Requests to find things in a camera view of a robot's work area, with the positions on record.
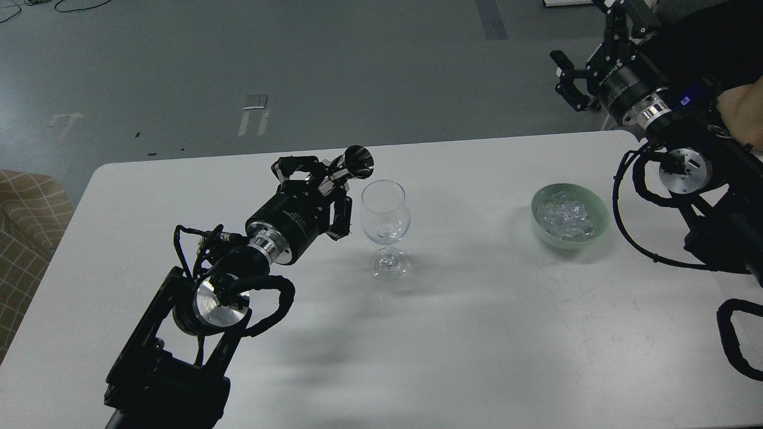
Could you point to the steel cocktail jigger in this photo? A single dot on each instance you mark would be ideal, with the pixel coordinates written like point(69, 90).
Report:
point(356, 162)

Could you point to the beige checkered sofa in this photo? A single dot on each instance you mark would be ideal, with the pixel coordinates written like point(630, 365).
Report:
point(35, 212)

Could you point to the person in black shirt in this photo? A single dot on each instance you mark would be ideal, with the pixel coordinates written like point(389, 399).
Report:
point(717, 39)

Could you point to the white board edge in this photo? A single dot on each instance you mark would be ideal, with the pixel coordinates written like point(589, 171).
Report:
point(565, 3)

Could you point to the green bowl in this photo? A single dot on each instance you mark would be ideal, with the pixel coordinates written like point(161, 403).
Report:
point(556, 193)

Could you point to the clear wine glass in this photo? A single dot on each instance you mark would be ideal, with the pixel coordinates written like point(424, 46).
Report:
point(385, 220)

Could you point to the clear ice cubes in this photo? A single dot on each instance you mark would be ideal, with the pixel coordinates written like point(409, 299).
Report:
point(569, 221)

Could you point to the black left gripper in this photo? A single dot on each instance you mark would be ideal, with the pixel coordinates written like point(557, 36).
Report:
point(289, 222)

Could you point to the white office chair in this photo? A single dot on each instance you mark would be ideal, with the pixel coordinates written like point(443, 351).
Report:
point(611, 122)

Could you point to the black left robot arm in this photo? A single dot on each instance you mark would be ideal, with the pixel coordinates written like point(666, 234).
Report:
point(171, 373)

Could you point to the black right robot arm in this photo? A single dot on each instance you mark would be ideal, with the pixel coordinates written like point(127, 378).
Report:
point(693, 85)

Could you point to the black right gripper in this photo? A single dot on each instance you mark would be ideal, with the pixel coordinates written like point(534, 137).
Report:
point(625, 84)

